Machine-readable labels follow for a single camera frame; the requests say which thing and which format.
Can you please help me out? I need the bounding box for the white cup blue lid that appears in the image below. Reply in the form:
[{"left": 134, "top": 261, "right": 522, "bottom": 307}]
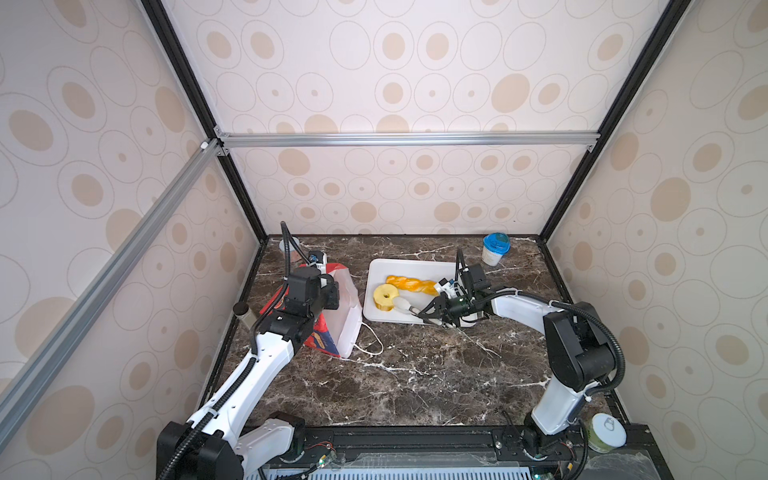
[{"left": 481, "top": 232, "right": 511, "bottom": 266}]

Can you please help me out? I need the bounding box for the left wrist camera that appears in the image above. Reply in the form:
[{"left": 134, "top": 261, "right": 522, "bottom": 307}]
[{"left": 307, "top": 250, "right": 330, "bottom": 287}]

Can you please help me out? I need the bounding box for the white tape roll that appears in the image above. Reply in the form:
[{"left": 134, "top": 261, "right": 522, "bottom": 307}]
[{"left": 588, "top": 413, "right": 627, "bottom": 454}]

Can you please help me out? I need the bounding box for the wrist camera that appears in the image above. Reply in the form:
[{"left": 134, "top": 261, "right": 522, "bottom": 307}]
[
  {"left": 307, "top": 250, "right": 330, "bottom": 287},
  {"left": 434, "top": 278, "right": 460, "bottom": 299}
]

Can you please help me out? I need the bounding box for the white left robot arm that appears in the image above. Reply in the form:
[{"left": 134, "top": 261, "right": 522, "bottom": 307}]
[{"left": 156, "top": 264, "right": 340, "bottom": 479}]

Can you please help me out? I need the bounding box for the red paper gift bag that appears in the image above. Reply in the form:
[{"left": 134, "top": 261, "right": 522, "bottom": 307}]
[{"left": 251, "top": 263, "right": 363, "bottom": 359}]

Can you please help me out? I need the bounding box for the silver aluminium rail back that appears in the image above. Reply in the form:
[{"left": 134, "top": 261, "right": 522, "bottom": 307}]
[{"left": 202, "top": 130, "right": 600, "bottom": 152}]

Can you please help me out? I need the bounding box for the yellow ring fake bread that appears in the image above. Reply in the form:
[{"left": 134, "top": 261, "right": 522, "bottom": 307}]
[{"left": 373, "top": 283, "right": 400, "bottom": 312}]

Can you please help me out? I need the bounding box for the white cutting board tray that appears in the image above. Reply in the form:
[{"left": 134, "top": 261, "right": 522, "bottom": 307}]
[{"left": 363, "top": 258, "right": 490, "bottom": 324}]

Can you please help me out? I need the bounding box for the silver aluminium rail left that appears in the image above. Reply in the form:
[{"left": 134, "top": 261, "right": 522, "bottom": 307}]
[{"left": 1, "top": 138, "right": 223, "bottom": 449}]

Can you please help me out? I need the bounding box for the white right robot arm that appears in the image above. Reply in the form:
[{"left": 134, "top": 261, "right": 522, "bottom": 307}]
[{"left": 377, "top": 262, "right": 626, "bottom": 436}]

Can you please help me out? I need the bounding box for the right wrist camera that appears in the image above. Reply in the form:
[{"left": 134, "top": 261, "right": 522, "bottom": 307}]
[{"left": 434, "top": 278, "right": 460, "bottom": 299}]

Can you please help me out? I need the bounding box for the black corner frame post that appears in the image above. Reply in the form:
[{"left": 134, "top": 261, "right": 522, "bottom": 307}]
[
  {"left": 140, "top": 0, "right": 269, "bottom": 243},
  {"left": 538, "top": 0, "right": 692, "bottom": 245}
]

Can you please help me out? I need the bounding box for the black corner frame post right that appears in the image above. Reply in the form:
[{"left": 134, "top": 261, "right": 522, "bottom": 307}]
[{"left": 538, "top": 0, "right": 692, "bottom": 245}]

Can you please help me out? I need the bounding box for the black corner frame post left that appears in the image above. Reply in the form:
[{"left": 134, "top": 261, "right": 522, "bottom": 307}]
[{"left": 140, "top": 0, "right": 269, "bottom": 243}]

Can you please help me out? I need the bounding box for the glass jar black lid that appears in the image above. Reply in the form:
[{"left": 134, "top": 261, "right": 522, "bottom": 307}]
[{"left": 232, "top": 301, "right": 258, "bottom": 331}]

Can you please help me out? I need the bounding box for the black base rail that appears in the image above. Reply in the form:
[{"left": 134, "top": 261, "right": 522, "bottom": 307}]
[{"left": 251, "top": 424, "right": 672, "bottom": 479}]

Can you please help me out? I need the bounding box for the yellow twisted fake bread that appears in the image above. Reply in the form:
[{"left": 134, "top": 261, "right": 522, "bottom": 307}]
[{"left": 386, "top": 275, "right": 439, "bottom": 296}]

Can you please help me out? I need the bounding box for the silver aluminium rail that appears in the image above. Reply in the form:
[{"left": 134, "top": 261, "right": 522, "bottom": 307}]
[
  {"left": 1, "top": 138, "right": 223, "bottom": 449},
  {"left": 202, "top": 130, "right": 600, "bottom": 152}
]

